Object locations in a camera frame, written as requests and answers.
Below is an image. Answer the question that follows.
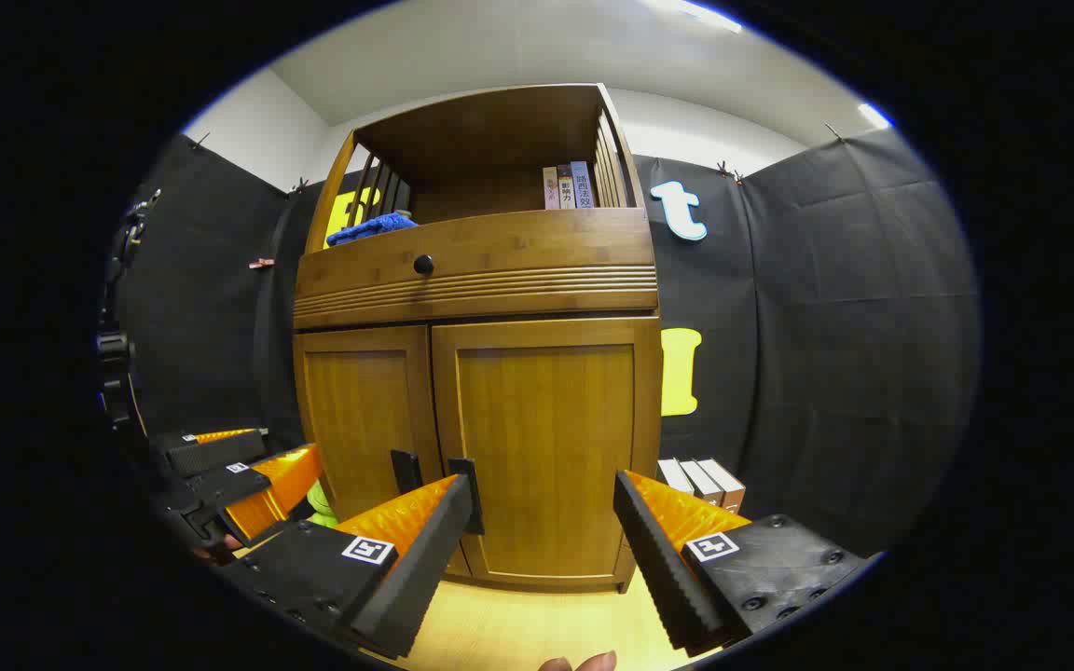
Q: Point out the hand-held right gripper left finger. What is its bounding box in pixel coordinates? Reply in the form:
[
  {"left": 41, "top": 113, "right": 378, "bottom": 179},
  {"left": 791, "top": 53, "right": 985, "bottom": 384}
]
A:
[{"left": 220, "top": 473, "right": 475, "bottom": 661}]

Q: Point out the black backdrop cloth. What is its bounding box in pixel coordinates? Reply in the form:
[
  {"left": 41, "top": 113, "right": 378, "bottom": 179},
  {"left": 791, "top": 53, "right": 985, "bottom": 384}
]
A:
[{"left": 113, "top": 126, "right": 983, "bottom": 558}]

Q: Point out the blue cloth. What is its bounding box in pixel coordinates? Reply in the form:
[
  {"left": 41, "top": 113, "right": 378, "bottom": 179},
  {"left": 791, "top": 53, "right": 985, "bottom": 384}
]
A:
[{"left": 325, "top": 212, "right": 419, "bottom": 248}]

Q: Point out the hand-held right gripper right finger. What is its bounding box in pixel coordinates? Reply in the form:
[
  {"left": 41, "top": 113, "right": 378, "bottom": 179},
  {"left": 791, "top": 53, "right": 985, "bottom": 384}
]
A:
[{"left": 613, "top": 469, "right": 878, "bottom": 658}]

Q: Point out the wooden double-door shoe cabinet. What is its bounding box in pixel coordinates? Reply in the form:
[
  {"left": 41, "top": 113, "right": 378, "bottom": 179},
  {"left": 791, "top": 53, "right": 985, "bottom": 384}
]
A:
[{"left": 292, "top": 82, "right": 664, "bottom": 595}]

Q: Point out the long ceiling light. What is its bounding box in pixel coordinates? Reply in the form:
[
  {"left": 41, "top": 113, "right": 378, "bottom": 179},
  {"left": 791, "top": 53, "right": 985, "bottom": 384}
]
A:
[{"left": 649, "top": 0, "right": 745, "bottom": 34}]

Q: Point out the green plush toy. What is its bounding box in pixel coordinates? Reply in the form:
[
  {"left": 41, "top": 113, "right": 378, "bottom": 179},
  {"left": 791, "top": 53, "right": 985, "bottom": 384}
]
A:
[{"left": 306, "top": 480, "right": 340, "bottom": 527}]

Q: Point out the wooden drawer with black knob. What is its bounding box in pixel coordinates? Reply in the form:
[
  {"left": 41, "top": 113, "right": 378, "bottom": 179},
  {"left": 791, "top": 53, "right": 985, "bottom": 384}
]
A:
[{"left": 293, "top": 207, "right": 659, "bottom": 330}]

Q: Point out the brown boxed book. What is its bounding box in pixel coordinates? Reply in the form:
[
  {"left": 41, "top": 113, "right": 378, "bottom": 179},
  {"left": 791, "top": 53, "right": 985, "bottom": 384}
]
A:
[
  {"left": 679, "top": 459, "right": 724, "bottom": 509},
  {"left": 656, "top": 459, "right": 695, "bottom": 497},
  {"left": 697, "top": 458, "right": 747, "bottom": 515}
]

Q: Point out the wooden cabinet door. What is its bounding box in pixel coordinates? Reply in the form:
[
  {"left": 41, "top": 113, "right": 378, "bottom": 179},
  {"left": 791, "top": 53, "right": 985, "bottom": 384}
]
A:
[
  {"left": 431, "top": 315, "right": 664, "bottom": 595},
  {"left": 295, "top": 324, "right": 473, "bottom": 579}
]

